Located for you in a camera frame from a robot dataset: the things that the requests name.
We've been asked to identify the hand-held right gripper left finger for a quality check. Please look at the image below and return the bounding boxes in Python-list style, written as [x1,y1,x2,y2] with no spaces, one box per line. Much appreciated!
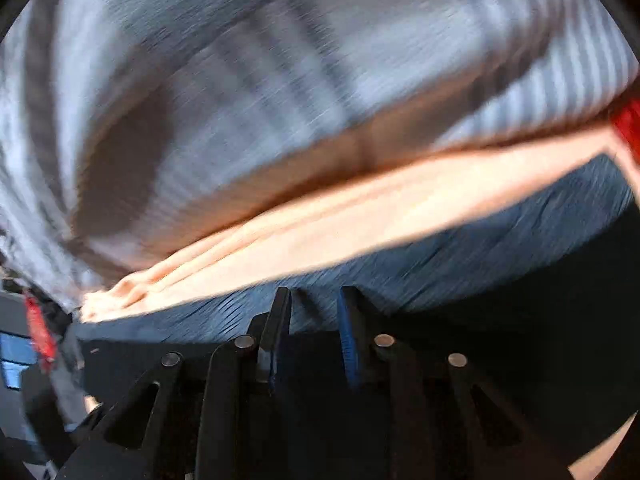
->
[57,286,293,480]

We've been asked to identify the peach blanket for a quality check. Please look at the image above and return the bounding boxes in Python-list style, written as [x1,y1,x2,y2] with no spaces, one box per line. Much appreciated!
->
[79,127,621,323]

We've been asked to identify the red cloth item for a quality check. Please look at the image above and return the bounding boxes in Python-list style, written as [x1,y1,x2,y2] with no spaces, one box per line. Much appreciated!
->
[24,294,58,363]

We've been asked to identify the black pants with blue pattern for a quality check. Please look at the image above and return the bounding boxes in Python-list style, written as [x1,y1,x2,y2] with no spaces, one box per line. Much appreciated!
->
[75,152,640,461]

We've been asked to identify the grey striped duvet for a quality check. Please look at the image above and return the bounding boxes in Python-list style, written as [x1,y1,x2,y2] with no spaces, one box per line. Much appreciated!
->
[0,0,640,306]

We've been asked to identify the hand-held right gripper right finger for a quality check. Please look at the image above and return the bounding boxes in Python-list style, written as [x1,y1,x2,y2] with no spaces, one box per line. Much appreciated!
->
[338,286,577,480]

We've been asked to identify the red embroidered pillow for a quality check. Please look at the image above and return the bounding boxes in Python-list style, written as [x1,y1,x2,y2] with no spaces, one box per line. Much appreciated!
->
[609,95,640,161]

